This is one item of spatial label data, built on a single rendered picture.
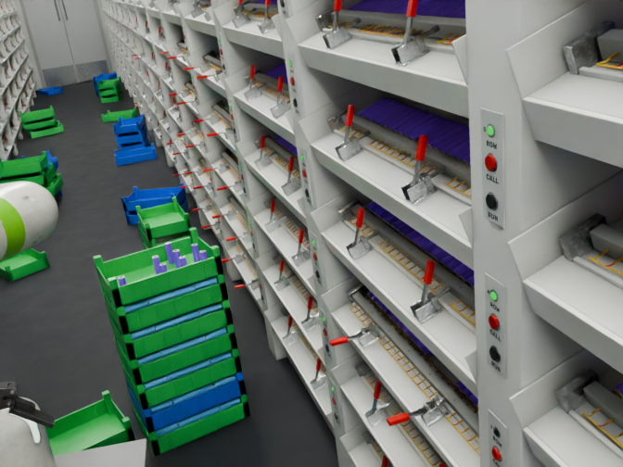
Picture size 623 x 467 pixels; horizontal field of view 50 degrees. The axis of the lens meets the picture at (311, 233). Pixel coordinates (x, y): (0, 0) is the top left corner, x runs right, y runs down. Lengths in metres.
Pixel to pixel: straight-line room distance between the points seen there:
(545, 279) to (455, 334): 0.29
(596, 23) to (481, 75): 0.11
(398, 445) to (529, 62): 0.91
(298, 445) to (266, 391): 0.29
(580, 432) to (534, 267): 0.20
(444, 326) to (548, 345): 0.24
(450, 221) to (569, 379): 0.23
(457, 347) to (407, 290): 0.18
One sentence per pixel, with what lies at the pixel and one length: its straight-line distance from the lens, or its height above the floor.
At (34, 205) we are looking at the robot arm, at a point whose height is 0.90.
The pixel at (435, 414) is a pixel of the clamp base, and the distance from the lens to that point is 1.14.
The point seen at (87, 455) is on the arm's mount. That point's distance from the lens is 1.59.
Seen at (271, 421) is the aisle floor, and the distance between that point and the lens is 2.07.
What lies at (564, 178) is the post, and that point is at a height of 1.01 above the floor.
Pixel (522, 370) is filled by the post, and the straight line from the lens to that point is 0.80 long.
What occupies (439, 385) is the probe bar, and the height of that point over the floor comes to 0.57.
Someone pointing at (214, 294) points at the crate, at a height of 0.43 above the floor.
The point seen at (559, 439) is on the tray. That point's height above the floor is 0.73.
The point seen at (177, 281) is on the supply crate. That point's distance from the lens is 1.83.
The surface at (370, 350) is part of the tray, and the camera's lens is 1.33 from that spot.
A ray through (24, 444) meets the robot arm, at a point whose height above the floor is 0.53.
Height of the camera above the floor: 1.25
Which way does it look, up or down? 22 degrees down
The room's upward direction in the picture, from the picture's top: 7 degrees counter-clockwise
